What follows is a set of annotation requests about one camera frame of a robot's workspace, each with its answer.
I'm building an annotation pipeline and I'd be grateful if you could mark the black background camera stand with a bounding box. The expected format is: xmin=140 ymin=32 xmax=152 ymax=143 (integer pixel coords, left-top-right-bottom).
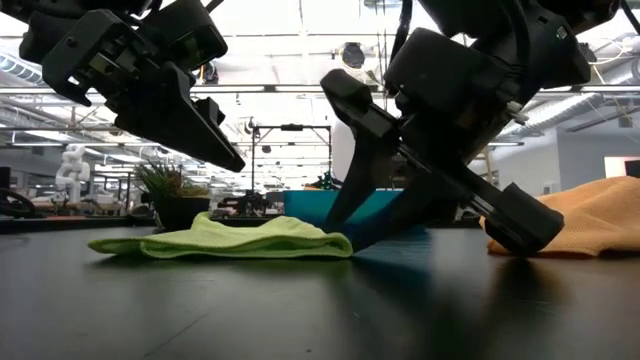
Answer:
xmin=249 ymin=122 xmax=334 ymax=194

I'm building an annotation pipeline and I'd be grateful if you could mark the teal plastic bin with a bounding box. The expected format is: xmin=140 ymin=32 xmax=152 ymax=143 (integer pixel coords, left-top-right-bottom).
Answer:
xmin=283 ymin=188 xmax=404 ymax=229

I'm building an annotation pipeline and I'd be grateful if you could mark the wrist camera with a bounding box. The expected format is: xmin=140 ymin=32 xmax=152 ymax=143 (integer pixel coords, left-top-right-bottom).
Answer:
xmin=139 ymin=0 xmax=230 ymax=72
xmin=383 ymin=27 xmax=511 ymax=119

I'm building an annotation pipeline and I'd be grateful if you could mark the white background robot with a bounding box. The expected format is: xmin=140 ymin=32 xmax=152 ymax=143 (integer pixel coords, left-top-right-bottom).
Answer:
xmin=54 ymin=143 xmax=92 ymax=206

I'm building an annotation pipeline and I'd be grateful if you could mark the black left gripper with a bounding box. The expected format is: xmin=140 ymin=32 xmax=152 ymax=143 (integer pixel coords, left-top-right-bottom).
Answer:
xmin=42 ymin=9 xmax=246 ymax=174

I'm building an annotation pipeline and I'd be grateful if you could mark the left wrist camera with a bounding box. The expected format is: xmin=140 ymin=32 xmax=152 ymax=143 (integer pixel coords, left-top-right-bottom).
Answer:
xmin=139 ymin=0 xmax=230 ymax=72

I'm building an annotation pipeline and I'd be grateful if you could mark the black ceiling cable reel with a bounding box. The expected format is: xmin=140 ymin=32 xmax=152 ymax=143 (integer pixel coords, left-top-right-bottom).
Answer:
xmin=338 ymin=42 xmax=370 ymax=71

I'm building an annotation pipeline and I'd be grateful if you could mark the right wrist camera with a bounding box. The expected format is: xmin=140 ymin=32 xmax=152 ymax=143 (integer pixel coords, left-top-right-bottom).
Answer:
xmin=383 ymin=27 xmax=511 ymax=119

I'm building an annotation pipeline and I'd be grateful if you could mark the green microfiber towel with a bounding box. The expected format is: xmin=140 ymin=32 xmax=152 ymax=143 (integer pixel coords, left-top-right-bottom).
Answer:
xmin=88 ymin=210 xmax=354 ymax=260

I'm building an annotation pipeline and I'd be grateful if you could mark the orange microfiber towel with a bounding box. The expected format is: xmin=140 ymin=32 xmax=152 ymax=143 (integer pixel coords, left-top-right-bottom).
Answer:
xmin=479 ymin=175 xmax=640 ymax=259

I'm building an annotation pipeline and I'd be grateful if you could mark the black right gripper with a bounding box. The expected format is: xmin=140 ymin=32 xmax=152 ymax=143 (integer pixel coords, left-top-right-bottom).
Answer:
xmin=319 ymin=68 xmax=565 ymax=256

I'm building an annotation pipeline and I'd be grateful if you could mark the small potted plant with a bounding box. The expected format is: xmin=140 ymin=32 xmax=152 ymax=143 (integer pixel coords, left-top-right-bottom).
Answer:
xmin=134 ymin=160 xmax=212 ymax=232

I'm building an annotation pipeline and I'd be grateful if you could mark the black aluminium table frame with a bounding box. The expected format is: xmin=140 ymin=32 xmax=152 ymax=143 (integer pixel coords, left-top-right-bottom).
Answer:
xmin=0 ymin=214 xmax=489 ymax=235

